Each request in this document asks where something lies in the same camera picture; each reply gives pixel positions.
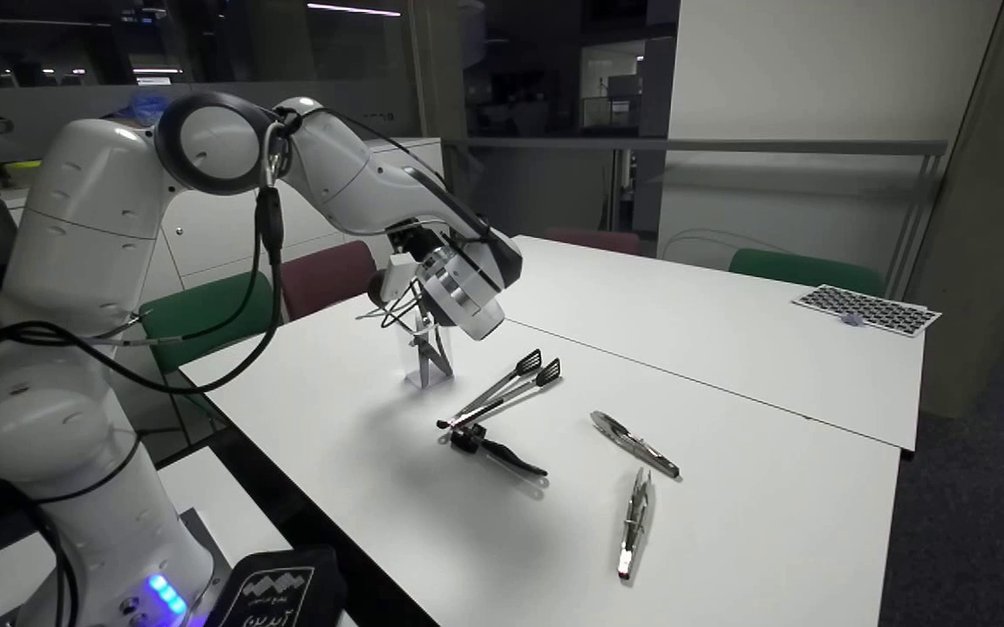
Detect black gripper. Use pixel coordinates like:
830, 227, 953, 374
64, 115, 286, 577
383, 222, 443, 301

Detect steel ladle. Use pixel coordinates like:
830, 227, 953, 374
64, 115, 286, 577
367, 266, 418, 331

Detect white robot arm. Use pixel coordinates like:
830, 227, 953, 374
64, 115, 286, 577
0, 95, 524, 627

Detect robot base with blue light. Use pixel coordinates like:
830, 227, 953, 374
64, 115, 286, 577
64, 509, 227, 627

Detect black ladle in jar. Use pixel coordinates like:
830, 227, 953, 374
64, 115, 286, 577
394, 313, 451, 382

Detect long black-tipped tongs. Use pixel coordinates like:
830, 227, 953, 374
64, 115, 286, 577
451, 349, 560, 429

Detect short black tongs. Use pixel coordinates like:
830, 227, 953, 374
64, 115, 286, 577
451, 425, 546, 486

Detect steel tongs far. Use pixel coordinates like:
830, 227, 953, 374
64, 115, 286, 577
588, 411, 682, 480

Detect steel tongs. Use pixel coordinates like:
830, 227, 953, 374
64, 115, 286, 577
588, 411, 682, 480
618, 470, 653, 582

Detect steel tongs near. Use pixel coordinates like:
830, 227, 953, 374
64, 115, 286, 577
618, 470, 653, 582

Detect maroon chair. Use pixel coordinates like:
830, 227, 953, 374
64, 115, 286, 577
282, 241, 376, 318

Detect dark red chair far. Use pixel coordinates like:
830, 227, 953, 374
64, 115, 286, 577
544, 227, 648, 257

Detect green chair left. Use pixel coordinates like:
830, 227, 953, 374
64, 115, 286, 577
143, 271, 279, 374

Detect green chair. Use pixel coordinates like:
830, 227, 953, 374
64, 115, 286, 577
143, 271, 279, 374
730, 249, 884, 295

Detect black control box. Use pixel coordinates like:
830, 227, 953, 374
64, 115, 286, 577
204, 551, 349, 627

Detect green chair far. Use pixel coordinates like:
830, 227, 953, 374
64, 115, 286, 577
730, 249, 884, 295

